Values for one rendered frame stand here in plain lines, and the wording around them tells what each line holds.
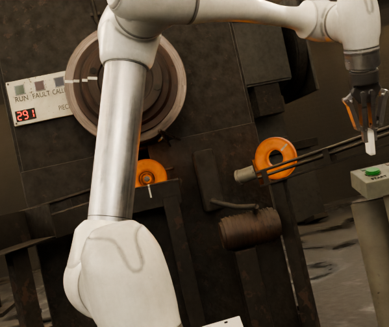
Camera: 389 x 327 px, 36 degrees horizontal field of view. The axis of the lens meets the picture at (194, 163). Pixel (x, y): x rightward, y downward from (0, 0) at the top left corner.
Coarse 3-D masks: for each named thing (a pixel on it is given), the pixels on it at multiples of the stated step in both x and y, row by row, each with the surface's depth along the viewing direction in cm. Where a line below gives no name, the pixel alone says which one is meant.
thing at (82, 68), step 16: (96, 48) 230; (160, 48) 233; (80, 64) 230; (160, 64) 231; (80, 80) 229; (176, 80) 233; (80, 96) 230; (160, 96) 230; (96, 112) 228; (160, 112) 232; (144, 128) 231
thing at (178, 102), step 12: (96, 36) 233; (84, 48) 232; (168, 48) 235; (72, 60) 232; (180, 60) 235; (72, 72) 232; (180, 72) 235; (72, 84) 231; (180, 84) 235; (72, 96) 231; (180, 96) 235; (72, 108) 231; (180, 108) 234; (84, 120) 231; (168, 120) 234; (96, 132) 231; (144, 132) 233; (156, 132) 233
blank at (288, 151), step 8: (264, 144) 225; (272, 144) 224; (280, 144) 222; (288, 144) 221; (256, 152) 227; (264, 152) 225; (288, 152) 221; (296, 152) 222; (256, 160) 227; (264, 160) 225; (280, 168) 223; (272, 176) 224; (280, 176) 223
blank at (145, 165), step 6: (138, 162) 234; (144, 162) 234; (150, 162) 234; (156, 162) 234; (138, 168) 234; (144, 168) 234; (150, 168) 234; (156, 168) 234; (162, 168) 235; (138, 174) 233; (156, 174) 234; (162, 174) 235; (138, 180) 234; (156, 180) 234; (162, 180) 234; (138, 186) 233
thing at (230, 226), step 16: (272, 208) 223; (224, 224) 219; (240, 224) 218; (256, 224) 218; (272, 224) 218; (224, 240) 218; (240, 240) 217; (256, 240) 219; (272, 240) 222; (240, 256) 218; (256, 256) 218; (240, 272) 218; (256, 272) 218; (240, 288) 224; (256, 288) 218; (256, 304) 218; (256, 320) 217
